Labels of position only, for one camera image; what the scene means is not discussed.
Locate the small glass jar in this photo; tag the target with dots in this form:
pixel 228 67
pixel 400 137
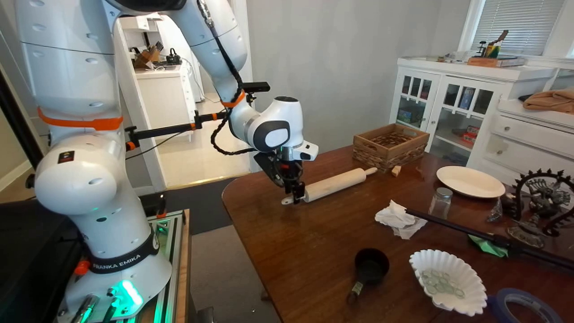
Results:
pixel 441 201

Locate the black tripod rod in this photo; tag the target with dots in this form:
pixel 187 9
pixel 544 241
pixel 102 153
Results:
pixel 509 245

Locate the white ceramic plate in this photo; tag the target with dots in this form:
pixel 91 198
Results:
pixel 470 182

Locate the robot base mounting platform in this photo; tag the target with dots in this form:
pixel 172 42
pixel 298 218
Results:
pixel 127 264

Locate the crumpled white napkin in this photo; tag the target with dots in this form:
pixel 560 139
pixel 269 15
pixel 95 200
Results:
pixel 400 221

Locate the black measuring cup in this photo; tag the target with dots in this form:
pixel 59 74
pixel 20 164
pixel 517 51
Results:
pixel 370 270

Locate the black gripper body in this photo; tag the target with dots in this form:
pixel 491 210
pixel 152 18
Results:
pixel 273 166

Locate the white glass-door cabinet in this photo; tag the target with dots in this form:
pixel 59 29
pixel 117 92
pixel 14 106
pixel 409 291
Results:
pixel 454 103

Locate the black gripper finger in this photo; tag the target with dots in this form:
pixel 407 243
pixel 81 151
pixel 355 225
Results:
pixel 291 180
pixel 298 189

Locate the black metal gear decoration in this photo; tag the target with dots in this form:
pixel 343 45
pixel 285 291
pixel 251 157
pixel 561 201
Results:
pixel 542 205

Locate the white paper coffee filter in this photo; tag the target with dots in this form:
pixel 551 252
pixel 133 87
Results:
pixel 448 282

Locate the wicker basket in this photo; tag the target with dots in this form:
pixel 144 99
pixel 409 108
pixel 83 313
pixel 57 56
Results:
pixel 389 146

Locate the blue tape roll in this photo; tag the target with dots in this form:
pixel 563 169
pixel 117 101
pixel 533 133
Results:
pixel 508 297

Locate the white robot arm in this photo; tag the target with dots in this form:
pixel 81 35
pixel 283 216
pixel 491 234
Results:
pixel 77 70

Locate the white drawer dresser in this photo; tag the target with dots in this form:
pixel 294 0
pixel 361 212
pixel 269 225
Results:
pixel 517 140

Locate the wooden rolling pin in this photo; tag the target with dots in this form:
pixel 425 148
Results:
pixel 330 185

